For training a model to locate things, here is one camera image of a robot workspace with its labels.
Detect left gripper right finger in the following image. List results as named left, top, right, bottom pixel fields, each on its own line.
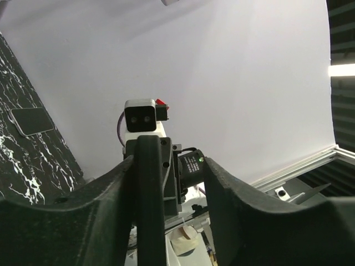
left=204, top=158, right=354, bottom=265

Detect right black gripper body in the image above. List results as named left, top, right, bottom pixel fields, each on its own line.
left=124, top=137, right=205, bottom=219

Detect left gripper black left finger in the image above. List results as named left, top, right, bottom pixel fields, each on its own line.
left=1, top=157, right=133, bottom=265

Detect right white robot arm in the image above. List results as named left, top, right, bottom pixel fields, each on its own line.
left=124, top=135, right=208, bottom=265

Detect ceiling light strip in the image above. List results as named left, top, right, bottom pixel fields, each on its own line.
left=328, top=63, right=355, bottom=77

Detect aluminium frame rail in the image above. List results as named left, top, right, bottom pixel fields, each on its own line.
left=250, top=145, right=354, bottom=192

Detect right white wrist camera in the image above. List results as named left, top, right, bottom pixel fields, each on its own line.
left=123, top=99, right=169, bottom=144

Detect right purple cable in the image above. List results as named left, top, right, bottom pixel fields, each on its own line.
left=115, top=111, right=127, bottom=146

